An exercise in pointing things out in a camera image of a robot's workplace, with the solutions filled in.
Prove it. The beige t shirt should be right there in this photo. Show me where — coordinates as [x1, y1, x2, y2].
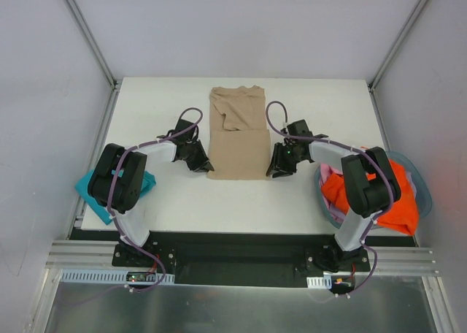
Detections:
[207, 85, 271, 180]

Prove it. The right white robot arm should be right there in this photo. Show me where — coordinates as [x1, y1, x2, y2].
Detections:
[266, 120, 401, 271]

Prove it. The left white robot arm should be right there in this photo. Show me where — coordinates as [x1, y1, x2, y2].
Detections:
[88, 118, 215, 267]

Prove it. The pink t shirt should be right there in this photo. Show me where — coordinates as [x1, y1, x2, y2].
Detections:
[318, 164, 345, 221]

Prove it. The lavender t shirt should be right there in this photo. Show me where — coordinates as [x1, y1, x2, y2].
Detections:
[321, 169, 419, 234]

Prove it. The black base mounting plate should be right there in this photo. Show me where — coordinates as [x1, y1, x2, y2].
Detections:
[111, 229, 371, 288]

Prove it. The folded teal t shirt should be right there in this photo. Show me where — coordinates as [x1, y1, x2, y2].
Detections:
[74, 166, 158, 225]

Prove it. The orange t shirt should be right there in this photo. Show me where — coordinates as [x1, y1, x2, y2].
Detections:
[320, 146, 420, 236]

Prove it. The translucent blue laundry basket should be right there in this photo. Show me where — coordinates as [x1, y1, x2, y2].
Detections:
[314, 150, 435, 235]

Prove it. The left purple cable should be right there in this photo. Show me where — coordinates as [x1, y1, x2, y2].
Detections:
[61, 107, 204, 305]

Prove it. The left aluminium frame post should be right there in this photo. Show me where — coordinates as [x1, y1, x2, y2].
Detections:
[63, 0, 118, 90]

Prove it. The aluminium frame post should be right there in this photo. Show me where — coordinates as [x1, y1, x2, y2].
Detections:
[368, 0, 431, 93]
[63, 0, 118, 90]

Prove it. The right white cable duct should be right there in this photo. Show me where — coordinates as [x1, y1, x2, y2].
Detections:
[306, 275, 332, 290]

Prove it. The white cable duct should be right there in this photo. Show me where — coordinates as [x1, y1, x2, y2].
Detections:
[61, 269, 175, 286]
[306, 275, 332, 290]

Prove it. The aluminium front rail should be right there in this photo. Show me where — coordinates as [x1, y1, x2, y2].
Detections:
[46, 240, 441, 277]

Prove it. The left white cable duct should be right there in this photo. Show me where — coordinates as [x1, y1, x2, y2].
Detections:
[61, 269, 175, 286]

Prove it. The right aluminium frame post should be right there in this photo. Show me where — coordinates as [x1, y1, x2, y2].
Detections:
[368, 0, 431, 93]

